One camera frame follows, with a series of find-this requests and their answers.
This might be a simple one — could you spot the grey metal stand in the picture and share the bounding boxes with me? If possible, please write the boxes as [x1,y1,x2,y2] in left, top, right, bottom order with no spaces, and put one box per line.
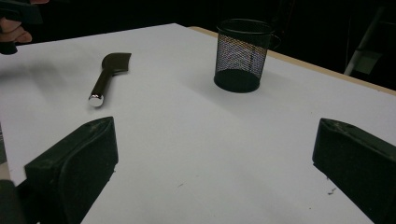
[343,5,396,77]

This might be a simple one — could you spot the black mesh pen holder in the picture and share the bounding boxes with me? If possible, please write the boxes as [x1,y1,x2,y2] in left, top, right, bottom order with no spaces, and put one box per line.
[213,18,275,93]

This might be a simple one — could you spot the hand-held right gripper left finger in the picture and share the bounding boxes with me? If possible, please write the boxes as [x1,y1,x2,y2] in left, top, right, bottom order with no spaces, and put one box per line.
[23,116,120,224]

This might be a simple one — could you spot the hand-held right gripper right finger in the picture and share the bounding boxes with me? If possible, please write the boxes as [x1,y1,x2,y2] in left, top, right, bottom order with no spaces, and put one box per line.
[312,118,396,224]

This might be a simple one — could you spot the black scraper with chrome handle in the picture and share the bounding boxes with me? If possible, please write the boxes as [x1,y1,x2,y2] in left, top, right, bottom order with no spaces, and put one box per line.
[88,51,133,108]

